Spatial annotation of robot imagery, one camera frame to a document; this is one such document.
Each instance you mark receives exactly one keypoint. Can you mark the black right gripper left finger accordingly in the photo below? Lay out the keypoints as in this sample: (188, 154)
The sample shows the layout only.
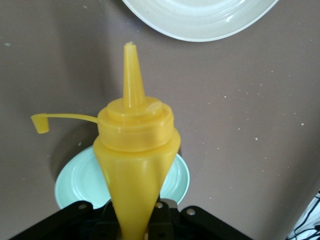
(75, 222)

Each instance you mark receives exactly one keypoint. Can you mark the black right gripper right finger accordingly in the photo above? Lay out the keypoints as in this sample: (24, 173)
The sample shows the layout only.
(190, 225)

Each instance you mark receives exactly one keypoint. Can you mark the yellow mustard squeeze bottle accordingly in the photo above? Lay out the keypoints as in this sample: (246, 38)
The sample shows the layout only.
(135, 162)

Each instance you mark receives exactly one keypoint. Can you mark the pale green plate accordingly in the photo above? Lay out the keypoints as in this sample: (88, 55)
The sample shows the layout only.
(82, 180)

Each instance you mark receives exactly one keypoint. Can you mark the beige plate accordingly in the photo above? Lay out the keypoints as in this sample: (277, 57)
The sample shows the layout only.
(200, 17)

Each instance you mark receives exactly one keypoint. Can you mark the brown table cover sheet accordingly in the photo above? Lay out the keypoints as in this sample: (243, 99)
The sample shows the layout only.
(225, 125)

